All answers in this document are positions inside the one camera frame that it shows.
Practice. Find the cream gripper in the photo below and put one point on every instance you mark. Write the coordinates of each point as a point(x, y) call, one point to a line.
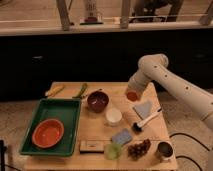
point(135, 89)

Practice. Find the small orange apple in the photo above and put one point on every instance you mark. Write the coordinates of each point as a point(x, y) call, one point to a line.
point(132, 96)

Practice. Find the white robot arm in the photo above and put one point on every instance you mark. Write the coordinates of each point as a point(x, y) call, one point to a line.
point(154, 67)

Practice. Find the white paper cup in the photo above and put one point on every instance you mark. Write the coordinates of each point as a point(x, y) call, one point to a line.
point(113, 116)

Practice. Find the green plastic cup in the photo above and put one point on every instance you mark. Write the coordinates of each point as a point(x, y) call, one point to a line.
point(112, 151)

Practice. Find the metal cup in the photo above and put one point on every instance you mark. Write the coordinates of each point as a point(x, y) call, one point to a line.
point(164, 151)

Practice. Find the grey folded cloth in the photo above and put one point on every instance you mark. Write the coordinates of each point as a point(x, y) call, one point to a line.
point(143, 110)

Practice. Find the dark red bowl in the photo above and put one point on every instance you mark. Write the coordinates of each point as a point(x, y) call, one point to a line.
point(97, 101)

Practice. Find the green vegetable toy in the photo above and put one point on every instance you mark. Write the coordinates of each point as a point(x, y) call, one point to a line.
point(82, 90)

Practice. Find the wooden table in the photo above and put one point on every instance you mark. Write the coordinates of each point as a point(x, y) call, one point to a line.
point(94, 127)

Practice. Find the blue sponge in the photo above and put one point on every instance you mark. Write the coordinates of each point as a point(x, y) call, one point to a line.
point(123, 137)

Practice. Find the bunch of dark grapes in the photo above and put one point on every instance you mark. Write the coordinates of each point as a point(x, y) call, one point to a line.
point(136, 151)

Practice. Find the green plastic tray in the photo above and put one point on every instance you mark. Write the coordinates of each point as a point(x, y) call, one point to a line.
point(65, 110)

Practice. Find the wooden block eraser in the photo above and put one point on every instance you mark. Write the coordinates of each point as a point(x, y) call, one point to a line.
point(91, 146)

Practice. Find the orange plastic bowl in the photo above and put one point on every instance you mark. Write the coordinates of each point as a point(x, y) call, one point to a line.
point(48, 133)

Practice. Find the white handled black brush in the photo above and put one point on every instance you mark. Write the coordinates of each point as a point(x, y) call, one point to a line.
point(138, 126)

